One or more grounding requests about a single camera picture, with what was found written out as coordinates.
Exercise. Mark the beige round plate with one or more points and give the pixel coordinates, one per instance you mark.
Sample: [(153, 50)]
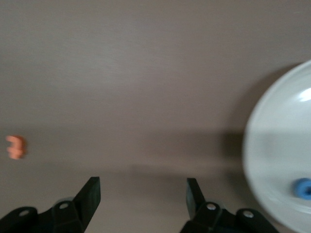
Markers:
[(274, 145)]

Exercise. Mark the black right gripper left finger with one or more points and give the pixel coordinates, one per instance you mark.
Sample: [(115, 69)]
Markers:
[(90, 206)]

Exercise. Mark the orange foam letter t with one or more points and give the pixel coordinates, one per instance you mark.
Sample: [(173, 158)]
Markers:
[(17, 148)]

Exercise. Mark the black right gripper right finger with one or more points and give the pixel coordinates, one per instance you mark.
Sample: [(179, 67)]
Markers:
[(201, 218)]

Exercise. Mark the blue foam letter o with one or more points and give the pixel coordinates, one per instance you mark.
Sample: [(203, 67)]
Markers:
[(297, 188)]

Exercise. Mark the brown table cover mat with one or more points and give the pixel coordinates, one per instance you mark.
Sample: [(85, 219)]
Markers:
[(121, 72)]

